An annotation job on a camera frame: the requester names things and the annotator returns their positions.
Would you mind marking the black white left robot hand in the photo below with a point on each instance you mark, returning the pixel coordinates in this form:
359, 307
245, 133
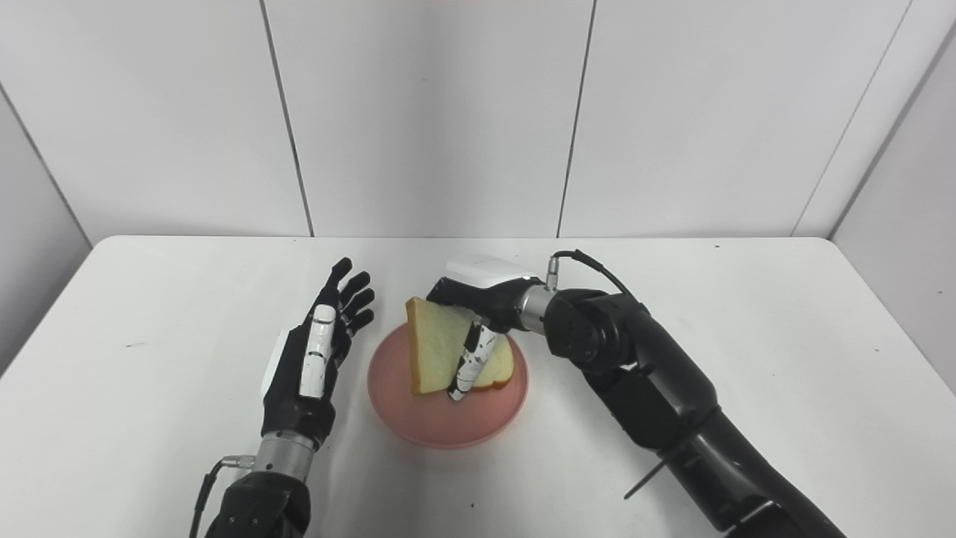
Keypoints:
287, 396

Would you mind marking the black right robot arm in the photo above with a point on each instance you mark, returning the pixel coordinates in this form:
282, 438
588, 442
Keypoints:
657, 381

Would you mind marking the slice of white bread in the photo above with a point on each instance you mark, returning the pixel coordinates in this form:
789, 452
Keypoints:
437, 344

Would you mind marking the pink round plate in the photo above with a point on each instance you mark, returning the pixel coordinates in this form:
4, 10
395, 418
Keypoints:
441, 418

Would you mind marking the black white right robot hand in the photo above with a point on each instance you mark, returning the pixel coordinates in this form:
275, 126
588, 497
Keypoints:
493, 295

